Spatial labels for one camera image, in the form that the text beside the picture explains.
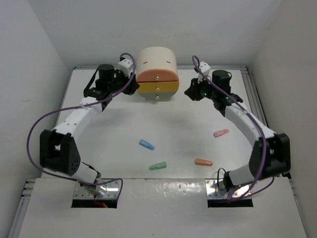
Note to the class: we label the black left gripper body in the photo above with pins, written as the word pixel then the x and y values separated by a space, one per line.
pixel 119 82

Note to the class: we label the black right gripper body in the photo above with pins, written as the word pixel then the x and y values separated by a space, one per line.
pixel 207 91

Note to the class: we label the yellow drawer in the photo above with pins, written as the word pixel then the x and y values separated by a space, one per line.
pixel 153 87

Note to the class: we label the orange top drawer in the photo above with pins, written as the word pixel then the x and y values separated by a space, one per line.
pixel 154 75

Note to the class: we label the cream drawer cabinet shell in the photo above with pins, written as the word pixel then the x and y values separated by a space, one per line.
pixel 156 58

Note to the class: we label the pink correction tape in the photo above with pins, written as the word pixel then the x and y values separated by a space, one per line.
pixel 220 133

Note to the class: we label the blue correction tape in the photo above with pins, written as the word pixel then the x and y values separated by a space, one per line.
pixel 146 144

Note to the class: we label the orange correction tape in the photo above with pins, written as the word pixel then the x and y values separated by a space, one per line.
pixel 202 162

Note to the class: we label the green correction tape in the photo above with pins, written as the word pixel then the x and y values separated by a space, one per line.
pixel 158 166

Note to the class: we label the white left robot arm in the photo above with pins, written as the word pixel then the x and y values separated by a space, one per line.
pixel 58 149

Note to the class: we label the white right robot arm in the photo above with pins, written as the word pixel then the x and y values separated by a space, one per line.
pixel 270 154

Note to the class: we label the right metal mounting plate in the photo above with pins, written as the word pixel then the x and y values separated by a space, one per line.
pixel 216 190

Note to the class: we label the metal mounting plate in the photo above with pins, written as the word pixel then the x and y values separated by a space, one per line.
pixel 216 190
pixel 110 189

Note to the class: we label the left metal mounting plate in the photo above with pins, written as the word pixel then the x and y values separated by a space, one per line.
pixel 110 189

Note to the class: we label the white front shelf board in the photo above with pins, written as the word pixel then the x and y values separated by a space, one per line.
pixel 160 208

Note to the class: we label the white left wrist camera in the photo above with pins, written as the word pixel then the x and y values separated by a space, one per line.
pixel 126 67

